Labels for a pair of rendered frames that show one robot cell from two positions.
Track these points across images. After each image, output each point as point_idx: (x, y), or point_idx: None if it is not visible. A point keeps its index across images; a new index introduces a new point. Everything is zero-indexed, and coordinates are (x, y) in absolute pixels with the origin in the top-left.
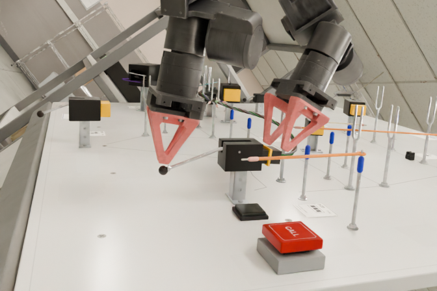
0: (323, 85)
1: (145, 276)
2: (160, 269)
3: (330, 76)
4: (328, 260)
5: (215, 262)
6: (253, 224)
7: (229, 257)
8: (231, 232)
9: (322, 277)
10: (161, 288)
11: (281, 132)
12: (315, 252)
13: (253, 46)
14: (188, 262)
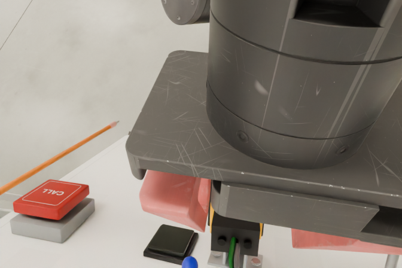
0: (209, 81)
1: (126, 161)
2: (127, 166)
3: (218, 36)
4: (13, 247)
5: (108, 186)
6: (143, 236)
7: (104, 194)
8: (142, 211)
9: (9, 225)
10: (108, 162)
11: (307, 243)
12: (24, 216)
13: None
14: (122, 176)
